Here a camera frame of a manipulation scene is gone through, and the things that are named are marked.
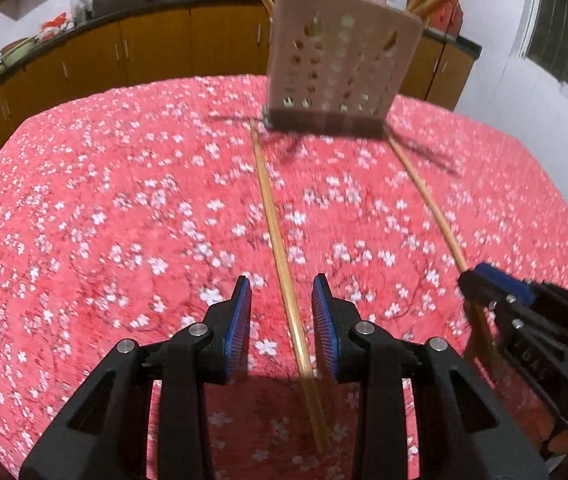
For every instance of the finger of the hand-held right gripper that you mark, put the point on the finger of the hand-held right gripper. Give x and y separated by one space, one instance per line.
506 282
489 295

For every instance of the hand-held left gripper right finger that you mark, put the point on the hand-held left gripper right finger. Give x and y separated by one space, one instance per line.
324 325

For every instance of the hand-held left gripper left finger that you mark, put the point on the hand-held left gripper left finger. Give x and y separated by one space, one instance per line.
241 325

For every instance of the perforated metal chopstick holder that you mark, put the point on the perforated metal chopstick holder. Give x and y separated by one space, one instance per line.
339 60

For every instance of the red floral tablecloth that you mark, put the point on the red floral tablecloth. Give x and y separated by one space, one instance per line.
113 210

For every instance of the orange base cabinet unit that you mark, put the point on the orange base cabinet unit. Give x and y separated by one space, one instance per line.
153 45

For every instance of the small red plastic bag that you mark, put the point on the small red plastic bag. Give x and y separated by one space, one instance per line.
56 25

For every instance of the green basin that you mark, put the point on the green basin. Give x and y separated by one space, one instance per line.
16 50

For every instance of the clear plastic bag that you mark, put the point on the clear plastic bag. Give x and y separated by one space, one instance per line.
82 4

